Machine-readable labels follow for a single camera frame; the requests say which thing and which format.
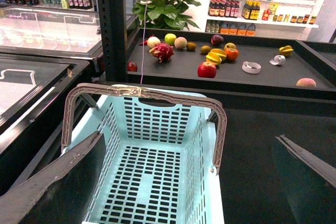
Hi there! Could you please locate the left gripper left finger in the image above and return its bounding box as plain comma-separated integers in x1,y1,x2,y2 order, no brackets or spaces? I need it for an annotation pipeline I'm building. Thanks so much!
1,131,106,223

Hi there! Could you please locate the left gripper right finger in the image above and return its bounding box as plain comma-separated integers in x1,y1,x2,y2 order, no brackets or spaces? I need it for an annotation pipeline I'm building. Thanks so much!
272,135,335,223

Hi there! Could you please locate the light blue plastic shopping basket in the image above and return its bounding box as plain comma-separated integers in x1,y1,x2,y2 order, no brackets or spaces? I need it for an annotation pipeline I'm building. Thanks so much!
62,94,224,223

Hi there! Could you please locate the grey basket handle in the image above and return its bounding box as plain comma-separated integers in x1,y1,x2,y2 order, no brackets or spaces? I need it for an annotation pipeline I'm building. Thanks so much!
61,83,227,173

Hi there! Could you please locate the red green mango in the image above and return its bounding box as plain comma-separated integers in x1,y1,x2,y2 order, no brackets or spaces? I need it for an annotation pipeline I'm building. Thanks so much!
224,42,237,50

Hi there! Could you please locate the pink peach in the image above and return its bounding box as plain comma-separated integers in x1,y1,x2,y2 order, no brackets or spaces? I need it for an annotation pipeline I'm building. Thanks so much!
296,78,317,88

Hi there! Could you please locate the far yellow starfruit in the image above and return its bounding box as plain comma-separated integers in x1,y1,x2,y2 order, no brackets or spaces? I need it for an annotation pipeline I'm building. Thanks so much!
279,45,294,57

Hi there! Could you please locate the yellow starfruit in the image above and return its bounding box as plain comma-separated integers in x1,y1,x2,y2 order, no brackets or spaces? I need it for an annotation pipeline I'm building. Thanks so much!
211,48,227,61
279,45,294,57
206,52,222,66

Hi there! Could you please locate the small red apple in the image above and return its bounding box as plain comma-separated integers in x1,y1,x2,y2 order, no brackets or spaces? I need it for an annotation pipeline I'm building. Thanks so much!
127,62,138,72

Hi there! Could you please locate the large red apple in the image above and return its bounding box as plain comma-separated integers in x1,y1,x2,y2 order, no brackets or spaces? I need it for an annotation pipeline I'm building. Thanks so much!
197,61,217,78

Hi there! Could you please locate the rear yellow starfruit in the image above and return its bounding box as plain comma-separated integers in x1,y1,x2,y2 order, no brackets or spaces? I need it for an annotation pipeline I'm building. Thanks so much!
211,48,227,61

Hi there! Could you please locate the front yellow starfruit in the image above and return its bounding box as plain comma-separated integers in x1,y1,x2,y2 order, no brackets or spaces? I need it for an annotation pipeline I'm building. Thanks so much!
206,52,222,66

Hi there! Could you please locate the glass top freezer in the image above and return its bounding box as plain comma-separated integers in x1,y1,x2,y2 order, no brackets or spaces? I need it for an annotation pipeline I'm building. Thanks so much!
1,7,102,60

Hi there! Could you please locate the right brown kiwi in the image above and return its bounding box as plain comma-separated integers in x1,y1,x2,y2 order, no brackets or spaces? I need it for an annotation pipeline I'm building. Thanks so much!
200,46,212,55

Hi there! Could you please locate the brown kiwi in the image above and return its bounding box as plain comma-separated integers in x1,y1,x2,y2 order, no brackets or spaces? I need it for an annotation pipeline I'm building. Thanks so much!
186,42,197,51
200,46,212,55

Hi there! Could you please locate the dark purple fruit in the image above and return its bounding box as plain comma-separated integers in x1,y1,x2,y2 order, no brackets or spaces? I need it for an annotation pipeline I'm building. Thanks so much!
211,34,224,46

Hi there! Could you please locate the red chili pepper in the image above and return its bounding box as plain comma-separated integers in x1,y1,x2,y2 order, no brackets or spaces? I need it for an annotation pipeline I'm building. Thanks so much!
139,35,153,46

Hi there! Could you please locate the pink dragon fruit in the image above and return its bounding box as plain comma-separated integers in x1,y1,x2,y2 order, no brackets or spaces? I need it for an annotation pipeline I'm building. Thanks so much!
149,42,174,63

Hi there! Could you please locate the left brown kiwi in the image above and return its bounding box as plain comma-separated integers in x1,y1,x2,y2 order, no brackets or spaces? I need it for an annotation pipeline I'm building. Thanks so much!
186,42,197,51

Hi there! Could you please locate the green apple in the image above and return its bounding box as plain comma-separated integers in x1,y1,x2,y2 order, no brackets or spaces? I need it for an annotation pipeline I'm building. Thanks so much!
164,33,177,46

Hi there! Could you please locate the beige round melon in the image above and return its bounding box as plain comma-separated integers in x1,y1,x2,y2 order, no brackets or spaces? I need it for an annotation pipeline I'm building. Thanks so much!
174,37,187,50

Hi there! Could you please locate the green potted plant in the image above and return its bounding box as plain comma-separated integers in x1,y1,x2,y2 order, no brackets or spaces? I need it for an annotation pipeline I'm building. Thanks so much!
132,0,201,30

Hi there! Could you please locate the flat white tape ring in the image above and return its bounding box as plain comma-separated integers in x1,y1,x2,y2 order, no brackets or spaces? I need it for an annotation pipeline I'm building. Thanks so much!
241,61,262,74

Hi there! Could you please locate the white condiment wall shelf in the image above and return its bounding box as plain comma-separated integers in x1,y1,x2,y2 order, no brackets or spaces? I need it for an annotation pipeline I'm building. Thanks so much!
205,0,324,40

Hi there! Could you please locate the black metal rack post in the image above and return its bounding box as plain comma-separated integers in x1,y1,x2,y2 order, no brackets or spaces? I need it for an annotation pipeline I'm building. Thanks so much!
97,0,128,82

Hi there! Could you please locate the thin hanging cord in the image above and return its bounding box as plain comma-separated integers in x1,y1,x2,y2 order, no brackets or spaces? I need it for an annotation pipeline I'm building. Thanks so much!
140,0,151,86

